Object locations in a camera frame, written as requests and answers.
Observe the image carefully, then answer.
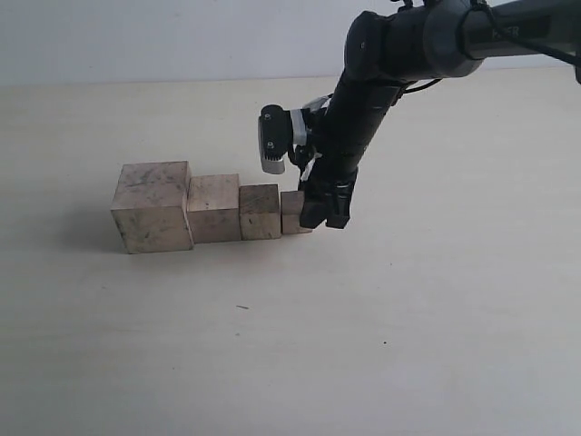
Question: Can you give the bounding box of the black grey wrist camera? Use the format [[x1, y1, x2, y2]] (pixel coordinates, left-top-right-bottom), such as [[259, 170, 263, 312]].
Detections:
[[258, 104, 311, 175]]

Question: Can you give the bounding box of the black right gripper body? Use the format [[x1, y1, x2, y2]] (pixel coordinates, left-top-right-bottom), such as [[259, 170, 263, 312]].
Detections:
[[300, 81, 404, 200]]

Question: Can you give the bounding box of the third largest wooden cube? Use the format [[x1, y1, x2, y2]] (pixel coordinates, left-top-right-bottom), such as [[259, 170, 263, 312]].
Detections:
[[240, 183, 281, 241]]

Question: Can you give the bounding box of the smallest wooden cube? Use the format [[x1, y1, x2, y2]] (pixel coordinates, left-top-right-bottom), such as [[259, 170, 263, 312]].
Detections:
[[281, 191, 312, 235]]

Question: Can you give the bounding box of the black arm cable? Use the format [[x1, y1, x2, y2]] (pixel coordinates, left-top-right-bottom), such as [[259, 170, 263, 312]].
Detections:
[[394, 0, 581, 96]]

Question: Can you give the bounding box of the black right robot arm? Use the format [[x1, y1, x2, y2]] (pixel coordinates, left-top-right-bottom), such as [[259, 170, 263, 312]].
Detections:
[[299, 1, 580, 229]]

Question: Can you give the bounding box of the second largest wooden cube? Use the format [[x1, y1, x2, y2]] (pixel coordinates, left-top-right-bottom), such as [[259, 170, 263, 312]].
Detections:
[[187, 173, 241, 243]]

